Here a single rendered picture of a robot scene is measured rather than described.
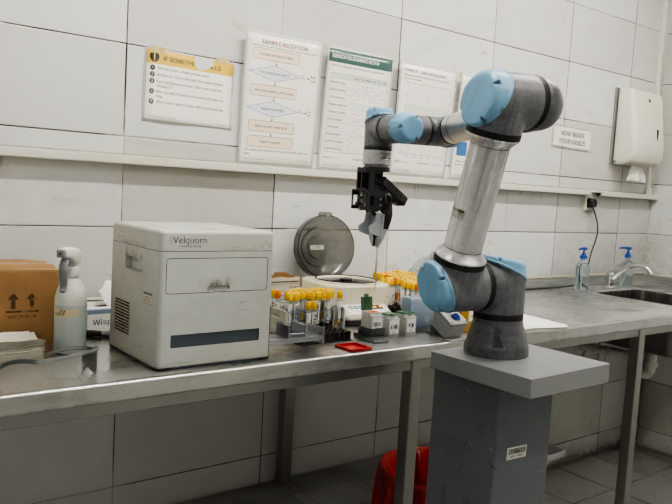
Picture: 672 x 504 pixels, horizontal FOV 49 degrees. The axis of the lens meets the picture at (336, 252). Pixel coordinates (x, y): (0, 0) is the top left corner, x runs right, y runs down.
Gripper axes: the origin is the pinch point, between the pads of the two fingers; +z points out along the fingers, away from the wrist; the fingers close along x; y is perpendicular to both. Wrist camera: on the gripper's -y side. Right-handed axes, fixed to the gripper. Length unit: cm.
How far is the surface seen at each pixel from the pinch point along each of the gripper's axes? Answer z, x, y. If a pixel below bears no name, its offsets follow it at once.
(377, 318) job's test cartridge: 20.6, 2.0, 0.1
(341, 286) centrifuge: 15.6, -22.4, -6.4
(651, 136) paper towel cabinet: -48, -44, -213
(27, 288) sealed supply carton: 13, -26, 83
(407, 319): 21.9, 1.1, -12.1
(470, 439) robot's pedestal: 41, 41, 4
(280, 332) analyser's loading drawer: 22.1, 2.0, 31.4
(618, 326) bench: 29, 11, -104
